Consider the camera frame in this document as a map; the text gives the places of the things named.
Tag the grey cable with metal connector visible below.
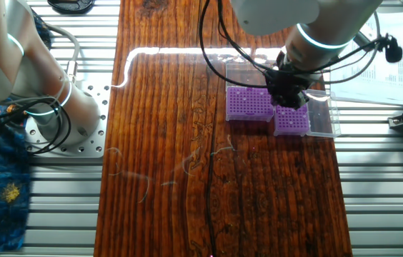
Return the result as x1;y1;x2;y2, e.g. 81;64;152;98
46;24;81;81

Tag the silver perforated base plate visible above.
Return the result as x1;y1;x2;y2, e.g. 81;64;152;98
24;80;111;158

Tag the white printed paper sheet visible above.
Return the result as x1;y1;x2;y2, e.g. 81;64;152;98
329;12;403;107

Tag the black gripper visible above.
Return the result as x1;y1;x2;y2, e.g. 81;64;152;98
265;64;312;111

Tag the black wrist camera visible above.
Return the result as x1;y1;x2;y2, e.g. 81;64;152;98
384;34;403;64

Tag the purple pipette tip box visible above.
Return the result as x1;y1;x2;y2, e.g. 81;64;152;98
224;62;274;123
272;89;342;141

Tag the black C-clamp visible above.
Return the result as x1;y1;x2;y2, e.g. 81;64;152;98
46;0;96;15

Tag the black cable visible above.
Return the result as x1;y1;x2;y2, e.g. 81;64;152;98
0;96;74;155
199;0;271;89
217;0;390;86

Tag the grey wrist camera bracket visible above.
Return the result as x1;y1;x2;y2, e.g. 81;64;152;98
352;30;385;50

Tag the brown wooden board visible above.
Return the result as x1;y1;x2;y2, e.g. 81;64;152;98
93;0;353;257

